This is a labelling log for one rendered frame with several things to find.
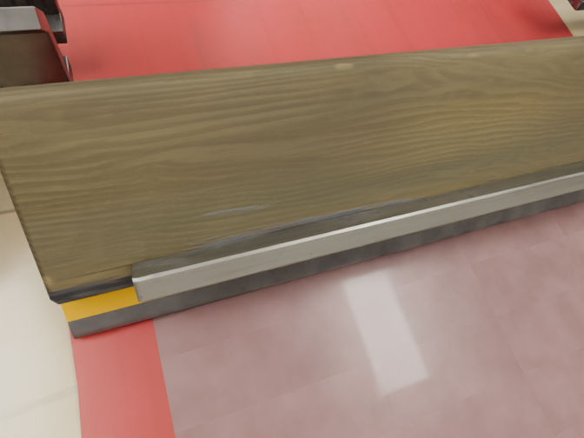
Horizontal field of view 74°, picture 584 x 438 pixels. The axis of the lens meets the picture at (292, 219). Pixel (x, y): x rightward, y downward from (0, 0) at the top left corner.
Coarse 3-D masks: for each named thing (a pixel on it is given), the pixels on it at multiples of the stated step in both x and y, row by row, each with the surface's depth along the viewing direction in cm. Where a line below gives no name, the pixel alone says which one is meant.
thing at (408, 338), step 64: (64, 0) 24; (128, 0) 25; (192, 0) 26; (256, 0) 27; (320, 0) 29; (128, 64) 23; (192, 64) 24; (256, 64) 25; (384, 256) 21; (448, 256) 22; (192, 320) 18; (256, 320) 18; (320, 320) 19; (384, 320) 20; (448, 320) 20; (128, 384) 16; (192, 384) 17; (256, 384) 17; (320, 384) 18; (384, 384) 18; (448, 384) 19; (512, 384) 20
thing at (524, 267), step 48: (384, 0) 30; (432, 0) 32; (480, 0) 33; (528, 0) 34; (384, 48) 28; (432, 48) 29; (480, 240) 23; (528, 240) 24; (576, 240) 24; (528, 288) 22; (576, 288) 23; (528, 336) 21; (576, 336) 22; (576, 384) 20; (576, 432) 19
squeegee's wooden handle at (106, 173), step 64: (320, 64) 15; (384, 64) 16; (448, 64) 17; (512, 64) 18; (576, 64) 19; (0, 128) 12; (64, 128) 12; (128, 128) 13; (192, 128) 14; (256, 128) 15; (320, 128) 16; (384, 128) 17; (448, 128) 18; (512, 128) 19; (576, 128) 21; (64, 192) 13; (128, 192) 14; (192, 192) 15; (256, 192) 16; (320, 192) 17; (384, 192) 18; (64, 256) 14; (128, 256) 15
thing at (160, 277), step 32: (448, 192) 19; (480, 192) 19; (512, 192) 19; (544, 192) 20; (320, 224) 17; (352, 224) 17; (384, 224) 17; (416, 224) 17; (192, 256) 15; (224, 256) 15; (256, 256) 15; (288, 256) 16; (320, 256) 16; (160, 288) 14; (192, 288) 15
